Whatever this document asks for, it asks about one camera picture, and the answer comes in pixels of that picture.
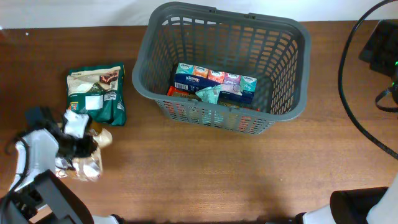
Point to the beige snack bag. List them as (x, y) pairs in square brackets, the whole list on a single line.
[(87, 168)]

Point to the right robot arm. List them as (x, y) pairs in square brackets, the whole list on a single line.
[(373, 205)]

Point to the white teal wipes packet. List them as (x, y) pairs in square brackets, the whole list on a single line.
[(209, 94)]

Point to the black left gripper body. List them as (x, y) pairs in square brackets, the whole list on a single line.
[(73, 147)]

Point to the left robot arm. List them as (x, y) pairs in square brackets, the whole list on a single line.
[(46, 149)]

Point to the orange spaghetti packet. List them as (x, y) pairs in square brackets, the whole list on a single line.
[(177, 91)]

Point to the grey plastic basket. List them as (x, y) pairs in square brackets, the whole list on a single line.
[(274, 50)]

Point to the green coffee bag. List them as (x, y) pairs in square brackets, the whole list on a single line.
[(98, 92)]

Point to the blue Kleenex tissue pack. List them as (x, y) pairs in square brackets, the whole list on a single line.
[(237, 89)]

